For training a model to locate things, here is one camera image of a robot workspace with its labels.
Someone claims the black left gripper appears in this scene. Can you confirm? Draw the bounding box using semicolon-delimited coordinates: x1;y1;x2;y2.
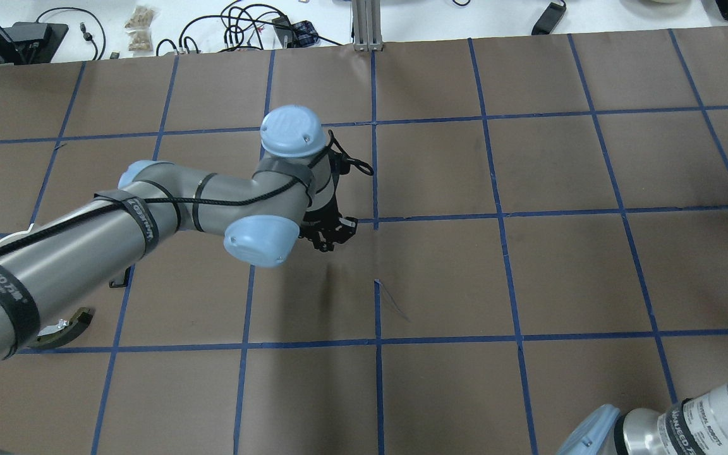
298;196;360;252

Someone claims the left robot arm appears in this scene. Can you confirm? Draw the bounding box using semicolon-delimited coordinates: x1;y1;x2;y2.
0;106;375;361

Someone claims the dark brake pad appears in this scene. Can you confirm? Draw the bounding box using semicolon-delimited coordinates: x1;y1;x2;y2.
109;266;133;289

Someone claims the olive curved brake shoe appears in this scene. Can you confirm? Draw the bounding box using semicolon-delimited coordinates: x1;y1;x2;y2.
28;307;95;349

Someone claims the black power adapter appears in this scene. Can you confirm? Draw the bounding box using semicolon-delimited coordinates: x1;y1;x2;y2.
531;1;568;35

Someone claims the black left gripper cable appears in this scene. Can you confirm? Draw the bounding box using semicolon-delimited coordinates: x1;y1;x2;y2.
326;130;375;178

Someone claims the aluminium frame post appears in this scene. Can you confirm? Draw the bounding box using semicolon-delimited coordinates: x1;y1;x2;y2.
351;0;384;52

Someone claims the black cable bundle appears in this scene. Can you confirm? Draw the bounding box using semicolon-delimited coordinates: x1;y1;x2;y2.
155;0;343;56

